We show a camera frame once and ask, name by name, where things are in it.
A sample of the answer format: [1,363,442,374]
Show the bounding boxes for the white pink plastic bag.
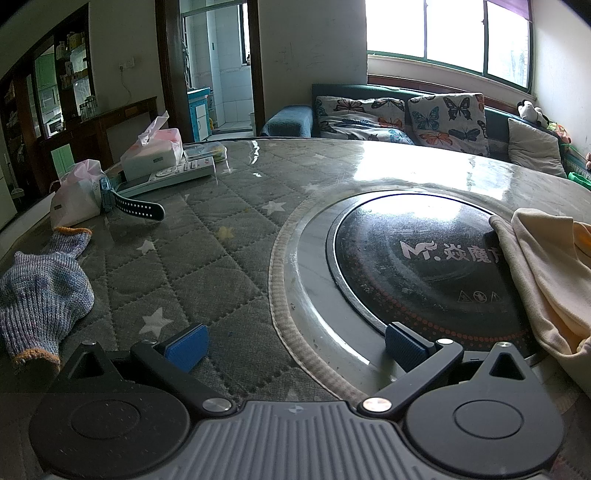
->
[50,159,104,229]

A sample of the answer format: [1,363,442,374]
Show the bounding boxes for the green framed window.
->
[366,0,533,91]

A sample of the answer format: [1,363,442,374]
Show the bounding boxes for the cream beige garment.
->
[490,208,590,394]

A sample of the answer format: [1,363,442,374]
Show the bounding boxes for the purple curtain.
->
[490,0,531,21]

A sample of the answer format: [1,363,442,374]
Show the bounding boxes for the grey quilted star table cover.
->
[1,140,590,479]

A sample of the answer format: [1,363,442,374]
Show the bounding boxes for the black white plush toy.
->
[517,100,550,128]

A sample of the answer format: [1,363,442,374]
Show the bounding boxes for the grey plain cushion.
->
[508,118,566,178]

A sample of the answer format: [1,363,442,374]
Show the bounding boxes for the blue grey knitted glove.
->
[1,227,95,367]

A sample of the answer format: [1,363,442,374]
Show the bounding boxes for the colourful plush toys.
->
[548,122,590,171]

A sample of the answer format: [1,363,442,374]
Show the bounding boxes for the upright butterfly cushion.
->
[407,93,490,157]

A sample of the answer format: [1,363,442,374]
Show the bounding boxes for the blue white small cabinet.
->
[187,87,212,142]

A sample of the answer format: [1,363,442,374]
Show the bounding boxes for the pink white tissue pack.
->
[120,111,183,181]

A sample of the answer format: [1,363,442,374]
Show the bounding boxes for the dark wooden display cabinet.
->
[1,1,164,215]

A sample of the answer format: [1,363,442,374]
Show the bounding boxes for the black round induction cooktop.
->
[325,193,541,358]

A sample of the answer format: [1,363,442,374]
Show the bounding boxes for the black perforated strap watch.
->
[99,177,165,221]

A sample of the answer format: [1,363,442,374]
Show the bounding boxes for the flat butterfly pillow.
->
[315,96,414,145]

